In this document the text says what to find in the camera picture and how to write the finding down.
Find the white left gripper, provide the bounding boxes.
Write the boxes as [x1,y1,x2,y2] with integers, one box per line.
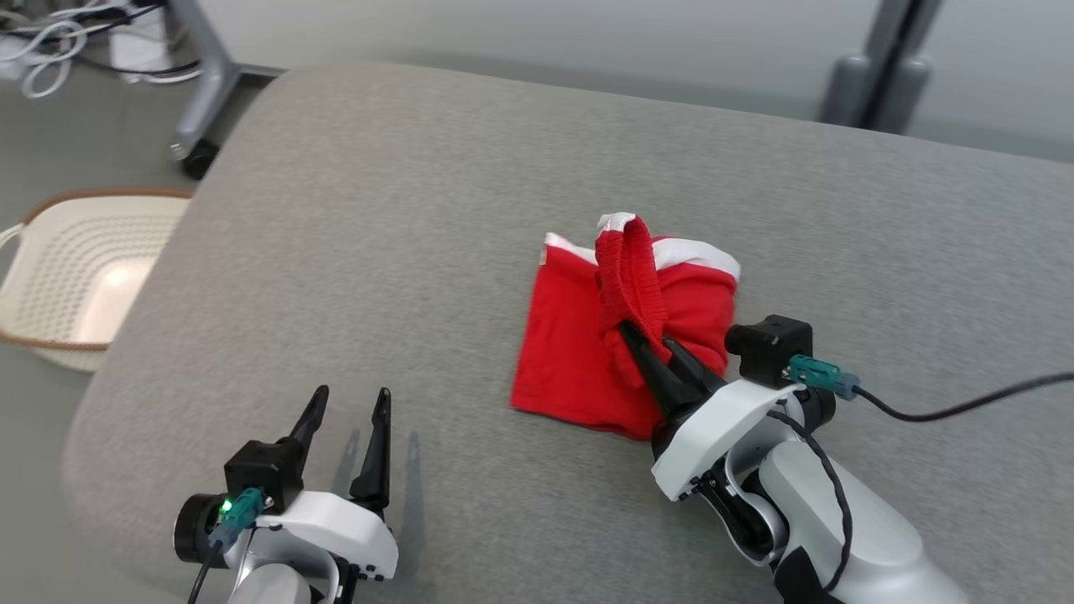
[252,384,400,581]

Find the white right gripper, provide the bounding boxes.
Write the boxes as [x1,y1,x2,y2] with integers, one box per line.
[618,322,802,504]

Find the red shorts with white stripes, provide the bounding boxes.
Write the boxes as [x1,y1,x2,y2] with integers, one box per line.
[510,211,743,442]

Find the white laundry basket brown rim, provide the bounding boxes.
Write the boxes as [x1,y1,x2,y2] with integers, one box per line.
[0,188,196,374]

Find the black caster wheel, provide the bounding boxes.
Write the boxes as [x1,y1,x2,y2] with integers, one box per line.
[180,138,222,181]

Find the grey metal table leg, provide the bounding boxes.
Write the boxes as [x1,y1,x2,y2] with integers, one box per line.
[166,0,282,162]

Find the white box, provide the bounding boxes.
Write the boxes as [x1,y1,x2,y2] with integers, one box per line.
[107,8,173,82]

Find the teal left camera connector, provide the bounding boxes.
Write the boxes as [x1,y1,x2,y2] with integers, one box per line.
[208,488,266,552]

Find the teal camera connector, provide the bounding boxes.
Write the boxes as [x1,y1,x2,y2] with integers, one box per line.
[789,354,862,400]
[208,488,266,552]

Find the teal right camera connector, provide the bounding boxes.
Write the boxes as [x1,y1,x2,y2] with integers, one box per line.
[789,354,862,400]

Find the black left camera cable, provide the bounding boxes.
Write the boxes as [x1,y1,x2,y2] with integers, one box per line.
[186,541,226,604]

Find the black camera cable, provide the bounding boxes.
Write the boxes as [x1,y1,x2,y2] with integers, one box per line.
[186,541,226,604]
[852,372,1074,423]

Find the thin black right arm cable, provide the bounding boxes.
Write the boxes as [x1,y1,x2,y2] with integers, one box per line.
[765,409,854,592]

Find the black right camera cable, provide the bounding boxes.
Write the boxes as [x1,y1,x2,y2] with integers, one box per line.
[852,372,1074,423]

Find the grey post foot cap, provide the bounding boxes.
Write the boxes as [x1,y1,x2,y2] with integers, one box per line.
[820,54,882,128]
[881,56,935,135]

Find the white cables on floor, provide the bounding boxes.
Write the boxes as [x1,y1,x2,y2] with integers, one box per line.
[80,0,206,85]

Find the grey partition post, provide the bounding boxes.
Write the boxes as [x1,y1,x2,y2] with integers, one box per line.
[860,0,945,68]

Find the white looped cable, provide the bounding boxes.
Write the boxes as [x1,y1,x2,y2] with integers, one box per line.
[0,17,93,100]

